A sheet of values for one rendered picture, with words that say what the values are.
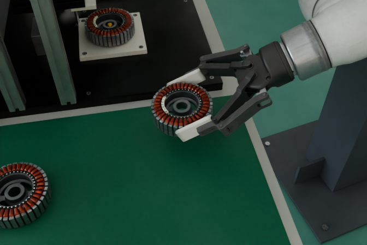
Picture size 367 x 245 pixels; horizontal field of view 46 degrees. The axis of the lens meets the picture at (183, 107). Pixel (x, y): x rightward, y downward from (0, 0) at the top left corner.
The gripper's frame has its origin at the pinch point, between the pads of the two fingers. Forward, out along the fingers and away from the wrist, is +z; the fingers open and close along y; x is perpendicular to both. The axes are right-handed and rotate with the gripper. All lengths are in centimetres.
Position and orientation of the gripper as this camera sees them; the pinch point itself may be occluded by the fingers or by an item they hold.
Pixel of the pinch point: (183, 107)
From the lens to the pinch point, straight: 78.5
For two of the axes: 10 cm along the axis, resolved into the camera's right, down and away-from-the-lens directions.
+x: -4.5, -5.5, -7.0
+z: -8.8, 4.1, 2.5
